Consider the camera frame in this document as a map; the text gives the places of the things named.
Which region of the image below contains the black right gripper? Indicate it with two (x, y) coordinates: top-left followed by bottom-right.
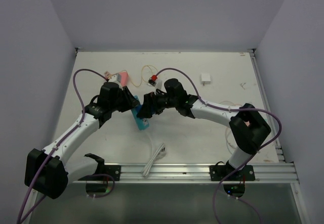
(137, 89), (178, 118)

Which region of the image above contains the teal power strip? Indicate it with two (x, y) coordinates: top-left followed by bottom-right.
(130, 95), (150, 131)

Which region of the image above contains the white usb charger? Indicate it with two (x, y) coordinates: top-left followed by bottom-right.
(200, 73), (212, 85)

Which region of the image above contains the dark blue plug adapter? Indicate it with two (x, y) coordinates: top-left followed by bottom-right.
(136, 105), (147, 119)

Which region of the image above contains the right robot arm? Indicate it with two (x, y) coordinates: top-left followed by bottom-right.
(137, 78), (271, 180)

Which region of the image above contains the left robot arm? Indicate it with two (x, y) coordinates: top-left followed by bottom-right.
(24, 82), (140, 199)

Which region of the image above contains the pink triangular socket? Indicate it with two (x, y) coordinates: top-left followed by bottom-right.
(116, 71), (129, 87)

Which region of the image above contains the yellow plug adapter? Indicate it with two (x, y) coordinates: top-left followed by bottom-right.
(104, 71), (112, 80)

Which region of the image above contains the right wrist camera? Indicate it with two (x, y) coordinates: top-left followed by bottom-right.
(148, 75), (163, 94)

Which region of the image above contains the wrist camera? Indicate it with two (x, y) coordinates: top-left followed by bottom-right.
(108, 73), (123, 88)
(148, 75), (163, 94)

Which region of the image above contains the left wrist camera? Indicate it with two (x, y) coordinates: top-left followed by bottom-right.
(108, 73), (123, 88)

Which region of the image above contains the white power strip cable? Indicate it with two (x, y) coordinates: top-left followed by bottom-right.
(141, 130), (167, 177)

